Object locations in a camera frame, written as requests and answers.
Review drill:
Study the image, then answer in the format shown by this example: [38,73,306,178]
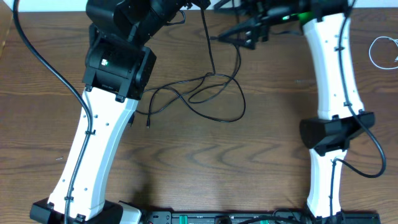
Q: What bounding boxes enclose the white USB cable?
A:
[368,36,398,70]

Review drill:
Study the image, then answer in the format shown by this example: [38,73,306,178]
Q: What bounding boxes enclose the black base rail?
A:
[138,209,381,224]

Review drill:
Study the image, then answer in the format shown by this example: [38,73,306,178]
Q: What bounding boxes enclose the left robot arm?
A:
[30,0,193,223]

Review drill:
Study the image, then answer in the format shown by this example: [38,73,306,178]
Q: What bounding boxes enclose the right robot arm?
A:
[218,1,375,223]

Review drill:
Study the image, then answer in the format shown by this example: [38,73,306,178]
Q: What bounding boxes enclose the grey box at base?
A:
[118,200,142,224]

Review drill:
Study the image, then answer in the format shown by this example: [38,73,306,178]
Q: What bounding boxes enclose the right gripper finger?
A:
[231,32,259,50]
[217,16,264,42]

